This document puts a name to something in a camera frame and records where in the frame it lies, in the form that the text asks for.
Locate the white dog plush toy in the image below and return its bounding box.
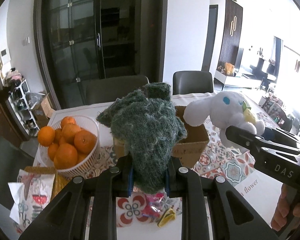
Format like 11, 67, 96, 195
183, 91, 265, 153

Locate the yellow hair band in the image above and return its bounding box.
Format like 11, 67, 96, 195
157, 208, 176, 228

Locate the red hawthorn snack packet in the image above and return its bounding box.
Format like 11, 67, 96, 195
142, 192, 164, 219

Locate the dark green knitted plush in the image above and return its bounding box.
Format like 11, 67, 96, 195
97, 82, 187, 194

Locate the person right hand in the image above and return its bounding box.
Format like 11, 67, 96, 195
270, 184, 300, 231

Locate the patterned side chair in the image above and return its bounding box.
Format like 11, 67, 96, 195
261, 97, 293, 132

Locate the patterned table runner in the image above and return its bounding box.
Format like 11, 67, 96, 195
84, 97, 281, 228

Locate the woven tissue box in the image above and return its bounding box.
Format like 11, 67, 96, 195
24, 166, 70, 202

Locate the orange front middle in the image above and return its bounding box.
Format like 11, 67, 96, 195
53, 143, 78, 170

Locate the orange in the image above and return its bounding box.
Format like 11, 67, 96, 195
37, 126, 55, 147
53, 143, 78, 170
74, 129, 97, 154
61, 116, 76, 129

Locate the brown cardboard box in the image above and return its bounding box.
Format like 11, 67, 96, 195
110, 100, 209, 173

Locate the white fruit basket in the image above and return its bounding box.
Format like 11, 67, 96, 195
37, 115, 100, 178

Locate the orange right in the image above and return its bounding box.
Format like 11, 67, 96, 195
74, 129, 97, 154

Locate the orange left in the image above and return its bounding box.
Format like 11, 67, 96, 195
37, 126, 55, 147

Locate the dark chair right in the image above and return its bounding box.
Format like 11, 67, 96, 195
173, 70, 213, 95

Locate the dark chair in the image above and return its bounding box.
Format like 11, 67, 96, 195
86, 75, 149, 105
173, 70, 213, 95

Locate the orange back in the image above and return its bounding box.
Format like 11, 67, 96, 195
61, 116, 76, 129

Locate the white shoe rack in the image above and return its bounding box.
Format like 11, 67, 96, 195
8, 79, 39, 138

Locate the dark chair left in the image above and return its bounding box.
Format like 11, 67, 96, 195
86, 75, 149, 105

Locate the white intercom panel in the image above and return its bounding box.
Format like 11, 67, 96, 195
0, 48, 11, 65

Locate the black glass sliding door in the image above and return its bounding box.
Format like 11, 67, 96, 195
33, 0, 167, 109

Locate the dark wood wall panel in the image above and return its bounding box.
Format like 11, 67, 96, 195
218, 0, 243, 67

